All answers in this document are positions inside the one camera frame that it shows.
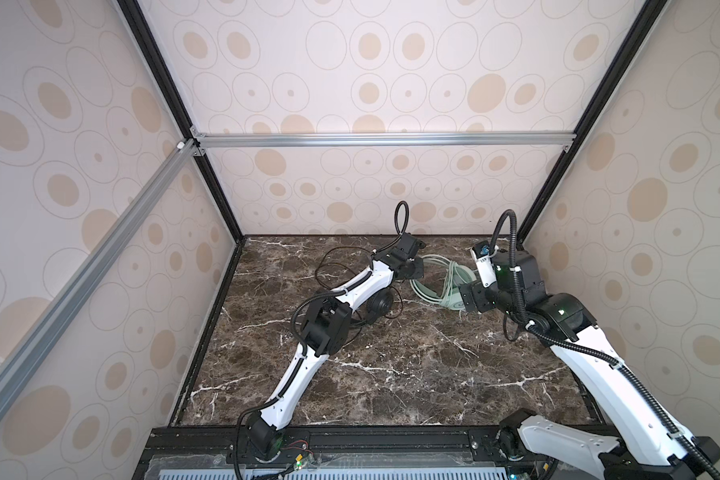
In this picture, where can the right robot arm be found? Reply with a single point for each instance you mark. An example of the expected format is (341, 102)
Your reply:
(649, 443)

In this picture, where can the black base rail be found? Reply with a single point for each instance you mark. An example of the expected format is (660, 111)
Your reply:
(384, 444)

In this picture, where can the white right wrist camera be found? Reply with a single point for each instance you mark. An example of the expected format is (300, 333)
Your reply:
(482, 253)

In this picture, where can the black frame corner post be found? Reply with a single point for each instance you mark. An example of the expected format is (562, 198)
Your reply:
(137, 24)

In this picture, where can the black right corner post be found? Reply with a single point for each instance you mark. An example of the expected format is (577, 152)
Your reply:
(634, 39)

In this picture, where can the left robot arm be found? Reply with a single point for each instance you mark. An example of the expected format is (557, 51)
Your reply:
(321, 325)

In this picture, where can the black headphones blue accents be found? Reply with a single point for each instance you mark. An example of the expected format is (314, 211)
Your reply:
(387, 303)

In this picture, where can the aluminium left side rail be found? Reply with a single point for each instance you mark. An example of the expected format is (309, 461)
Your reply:
(35, 346)

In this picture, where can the aluminium frame rail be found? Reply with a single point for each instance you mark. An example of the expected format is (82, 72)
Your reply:
(399, 139)

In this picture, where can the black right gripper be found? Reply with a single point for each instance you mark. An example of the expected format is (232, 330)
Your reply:
(478, 291)

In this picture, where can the mint green headphones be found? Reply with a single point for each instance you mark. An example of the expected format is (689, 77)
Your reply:
(455, 276)

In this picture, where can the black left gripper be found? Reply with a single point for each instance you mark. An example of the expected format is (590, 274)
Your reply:
(415, 262)

